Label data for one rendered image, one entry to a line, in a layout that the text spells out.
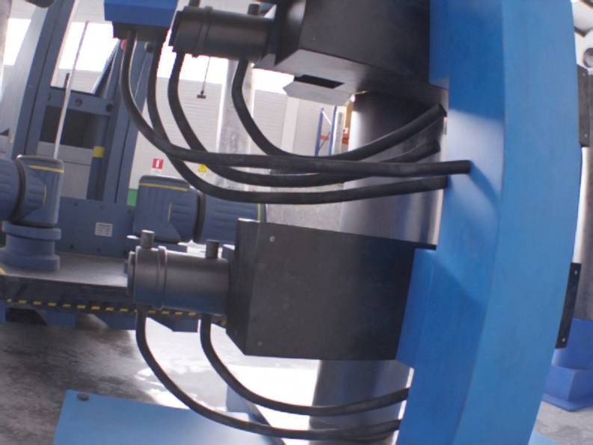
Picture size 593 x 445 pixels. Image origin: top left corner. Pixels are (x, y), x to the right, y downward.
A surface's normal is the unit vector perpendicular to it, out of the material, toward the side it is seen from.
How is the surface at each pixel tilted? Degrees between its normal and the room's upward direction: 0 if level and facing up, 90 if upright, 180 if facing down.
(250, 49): 131
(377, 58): 90
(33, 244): 90
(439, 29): 90
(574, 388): 90
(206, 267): 49
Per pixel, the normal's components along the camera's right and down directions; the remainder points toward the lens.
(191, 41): 0.15, 0.68
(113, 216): 0.68, 0.08
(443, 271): -0.94, -0.13
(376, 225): -0.36, -0.06
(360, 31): 0.31, 0.04
